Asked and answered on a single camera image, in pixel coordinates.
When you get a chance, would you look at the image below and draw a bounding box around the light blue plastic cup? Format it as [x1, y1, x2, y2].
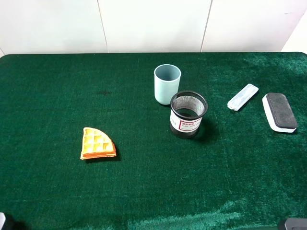
[154, 64, 181, 105]

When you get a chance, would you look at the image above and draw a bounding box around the green velvet tablecloth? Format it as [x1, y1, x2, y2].
[0, 52, 307, 230]

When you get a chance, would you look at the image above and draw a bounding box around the black base right corner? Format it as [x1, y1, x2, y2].
[278, 218, 307, 230]

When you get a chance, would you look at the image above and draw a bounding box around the white whiteboard eraser black felt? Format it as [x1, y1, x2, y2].
[262, 92, 298, 133]

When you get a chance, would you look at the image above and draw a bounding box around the black white base left corner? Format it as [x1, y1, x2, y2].
[0, 212, 18, 230]

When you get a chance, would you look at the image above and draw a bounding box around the yellow waffle slice toy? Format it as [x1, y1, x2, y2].
[80, 127, 117, 160]

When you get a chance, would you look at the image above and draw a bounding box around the black mesh pen holder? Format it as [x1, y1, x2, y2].
[170, 91, 208, 138]

